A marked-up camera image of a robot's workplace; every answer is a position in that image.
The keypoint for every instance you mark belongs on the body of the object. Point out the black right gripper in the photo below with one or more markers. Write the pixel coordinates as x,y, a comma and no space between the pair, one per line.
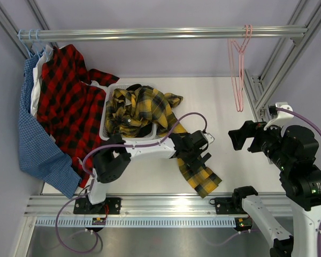
239,136

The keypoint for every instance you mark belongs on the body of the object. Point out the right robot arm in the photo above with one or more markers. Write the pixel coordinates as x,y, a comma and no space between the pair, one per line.
293,153

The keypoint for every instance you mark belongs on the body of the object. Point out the slotted white cable duct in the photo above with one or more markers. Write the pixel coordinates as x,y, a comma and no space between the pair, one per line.
138,222

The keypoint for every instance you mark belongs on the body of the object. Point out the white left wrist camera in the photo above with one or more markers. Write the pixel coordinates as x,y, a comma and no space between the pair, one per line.
208,139

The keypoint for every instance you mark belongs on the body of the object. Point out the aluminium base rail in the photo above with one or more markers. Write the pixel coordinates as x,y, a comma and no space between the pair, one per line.
156,205

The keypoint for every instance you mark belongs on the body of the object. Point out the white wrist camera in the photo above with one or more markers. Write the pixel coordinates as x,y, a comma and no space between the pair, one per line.
208,139
279,117

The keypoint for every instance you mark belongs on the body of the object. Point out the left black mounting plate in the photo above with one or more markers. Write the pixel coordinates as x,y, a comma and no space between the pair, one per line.
111,205

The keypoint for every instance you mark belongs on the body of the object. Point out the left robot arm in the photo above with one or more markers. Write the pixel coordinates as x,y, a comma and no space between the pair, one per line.
111,160

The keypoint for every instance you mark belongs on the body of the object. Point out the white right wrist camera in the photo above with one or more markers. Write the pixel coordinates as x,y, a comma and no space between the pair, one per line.
279,117

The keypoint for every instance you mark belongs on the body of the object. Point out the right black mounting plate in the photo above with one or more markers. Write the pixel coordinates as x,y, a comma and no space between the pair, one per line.
227,205

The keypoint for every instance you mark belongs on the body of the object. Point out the white plastic basket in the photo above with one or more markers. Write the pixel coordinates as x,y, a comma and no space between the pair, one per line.
103,133

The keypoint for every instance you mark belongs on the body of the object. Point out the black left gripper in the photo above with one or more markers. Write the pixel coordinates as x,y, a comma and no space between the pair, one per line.
193,163

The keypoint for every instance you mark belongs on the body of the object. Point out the white shirt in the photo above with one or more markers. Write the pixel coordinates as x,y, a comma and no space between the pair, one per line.
37,79

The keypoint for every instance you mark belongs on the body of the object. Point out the red black plaid shirt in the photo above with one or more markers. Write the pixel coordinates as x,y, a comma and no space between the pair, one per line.
71,104

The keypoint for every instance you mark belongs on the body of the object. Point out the yellow plaid shirt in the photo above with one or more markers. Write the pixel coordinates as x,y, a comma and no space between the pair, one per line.
128,111

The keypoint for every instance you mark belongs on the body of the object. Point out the frame post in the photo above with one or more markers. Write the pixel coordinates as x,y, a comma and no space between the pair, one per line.
283,58
11,29

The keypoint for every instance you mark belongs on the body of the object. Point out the left frame post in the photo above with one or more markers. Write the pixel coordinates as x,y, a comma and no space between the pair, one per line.
11,29

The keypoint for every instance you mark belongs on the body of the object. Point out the aluminium hanging rail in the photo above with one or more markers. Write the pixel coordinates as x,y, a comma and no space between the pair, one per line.
73,35

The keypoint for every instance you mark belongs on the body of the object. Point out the blue checked shirt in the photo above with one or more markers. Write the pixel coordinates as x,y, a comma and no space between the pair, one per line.
39,156

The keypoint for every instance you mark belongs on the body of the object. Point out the black mounting plate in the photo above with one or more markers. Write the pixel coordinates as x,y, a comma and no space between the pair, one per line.
227,205
111,205

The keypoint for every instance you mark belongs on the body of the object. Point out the right frame post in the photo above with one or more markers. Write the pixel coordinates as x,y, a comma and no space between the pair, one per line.
283,58

